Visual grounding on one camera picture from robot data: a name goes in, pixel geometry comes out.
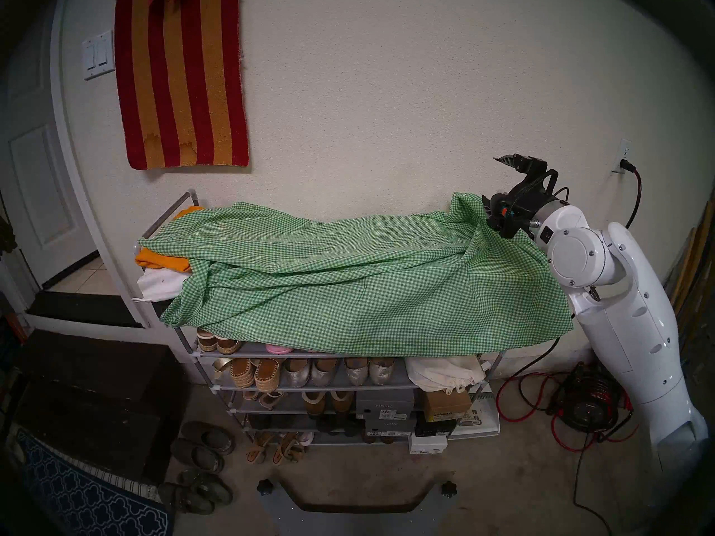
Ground white double light switch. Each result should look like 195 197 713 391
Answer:
82 30 116 81

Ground red orange striped wall hanging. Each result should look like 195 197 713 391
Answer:
115 0 250 171

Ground grey robot base platform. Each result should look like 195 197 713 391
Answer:
257 479 457 536

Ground grey Vionic shoe box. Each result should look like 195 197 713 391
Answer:
356 389 416 421
366 418 418 438

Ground thin black floor cable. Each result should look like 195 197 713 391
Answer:
573 448 615 536

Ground white drawstring bag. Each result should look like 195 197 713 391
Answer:
405 355 488 395

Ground blue patterned rug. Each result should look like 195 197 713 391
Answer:
14 429 174 536

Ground white panelled door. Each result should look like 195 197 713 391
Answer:
0 16 101 295

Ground brown cardboard shoe box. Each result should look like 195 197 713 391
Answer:
422 388 473 423

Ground black cord reel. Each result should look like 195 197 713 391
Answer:
559 362 632 434

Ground beige strappy sandal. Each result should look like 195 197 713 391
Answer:
243 390 285 410

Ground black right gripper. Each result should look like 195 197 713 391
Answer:
483 154 559 240

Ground espadrille wedge shoe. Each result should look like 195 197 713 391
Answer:
229 357 256 389
254 358 283 393

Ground black shoe box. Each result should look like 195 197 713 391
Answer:
414 415 459 438

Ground green white checkered cloth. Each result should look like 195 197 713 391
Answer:
139 192 574 358

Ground tan strappy sandal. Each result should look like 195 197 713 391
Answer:
246 432 277 465
273 432 305 464

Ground white flat panel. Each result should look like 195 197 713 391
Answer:
450 381 501 441

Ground red black extension cord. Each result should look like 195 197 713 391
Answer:
496 159 643 453

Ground grey metal shoe rack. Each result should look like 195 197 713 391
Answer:
140 189 562 446

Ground white folded cloth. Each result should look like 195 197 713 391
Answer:
134 267 190 305

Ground dark slipper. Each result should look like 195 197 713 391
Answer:
170 438 225 474
180 421 235 456
158 482 216 515
178 470 233 506

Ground orange folded cloth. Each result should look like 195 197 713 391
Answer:
136 205 204 274

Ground white wall outlet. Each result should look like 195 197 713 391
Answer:
613 140 635 175

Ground wooden tool handle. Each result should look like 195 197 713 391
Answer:
665 197 715 340

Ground white shoe box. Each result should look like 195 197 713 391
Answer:
409 432 449 454

